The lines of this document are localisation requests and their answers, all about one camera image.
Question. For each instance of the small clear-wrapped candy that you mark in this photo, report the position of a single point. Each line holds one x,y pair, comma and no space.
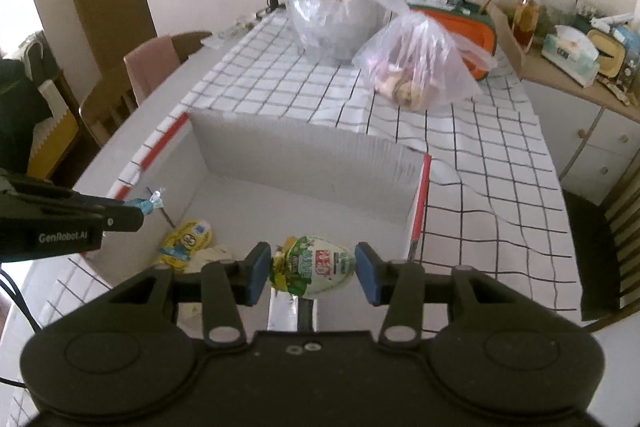
149,205

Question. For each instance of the pale patterned cloth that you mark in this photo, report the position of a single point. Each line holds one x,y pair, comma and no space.
35,52

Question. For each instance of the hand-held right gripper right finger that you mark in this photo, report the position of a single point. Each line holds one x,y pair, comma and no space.
367,274

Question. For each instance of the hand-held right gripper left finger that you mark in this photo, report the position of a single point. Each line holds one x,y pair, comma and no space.
260,272

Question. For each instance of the clear plastic bag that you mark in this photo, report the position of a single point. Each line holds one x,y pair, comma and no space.
330,27

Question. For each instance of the yellow tissue holder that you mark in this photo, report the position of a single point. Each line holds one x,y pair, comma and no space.
602,49

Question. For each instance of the bright yellow snack packet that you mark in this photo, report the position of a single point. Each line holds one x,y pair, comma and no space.
185,239

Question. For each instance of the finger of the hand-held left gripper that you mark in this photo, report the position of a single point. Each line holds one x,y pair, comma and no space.
125,217

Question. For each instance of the pink plastic bag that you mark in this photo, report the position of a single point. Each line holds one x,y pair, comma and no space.
415,67

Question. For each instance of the black jacket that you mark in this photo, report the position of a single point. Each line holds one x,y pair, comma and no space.
20,117

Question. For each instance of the silver black snack bar packet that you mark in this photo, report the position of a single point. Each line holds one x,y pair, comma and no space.
282,314

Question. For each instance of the green tissue box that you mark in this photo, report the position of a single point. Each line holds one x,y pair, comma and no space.
570,57

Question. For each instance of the white cabinet with wooden top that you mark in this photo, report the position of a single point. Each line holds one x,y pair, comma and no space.
595,142

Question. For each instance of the yellow bag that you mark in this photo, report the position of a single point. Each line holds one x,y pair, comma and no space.
50,152

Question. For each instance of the green white egg-shaped snack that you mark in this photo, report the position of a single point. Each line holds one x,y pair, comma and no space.
310,267

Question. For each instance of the glass jar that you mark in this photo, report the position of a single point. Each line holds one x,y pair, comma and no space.
525,17

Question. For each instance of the wooden chair with dark seat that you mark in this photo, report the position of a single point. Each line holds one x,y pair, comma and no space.
580,247

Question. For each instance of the white checkered tablecloth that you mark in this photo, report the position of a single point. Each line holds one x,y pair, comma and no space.
475,157

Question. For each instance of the blue packet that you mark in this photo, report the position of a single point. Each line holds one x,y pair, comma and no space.
630,42

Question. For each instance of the red cardboard box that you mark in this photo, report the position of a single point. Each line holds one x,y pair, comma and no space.
300,157

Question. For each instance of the clear plastic packet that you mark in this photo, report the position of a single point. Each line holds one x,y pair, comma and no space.
235,29

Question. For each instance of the orange lidded container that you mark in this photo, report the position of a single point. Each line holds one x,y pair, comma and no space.
475,32

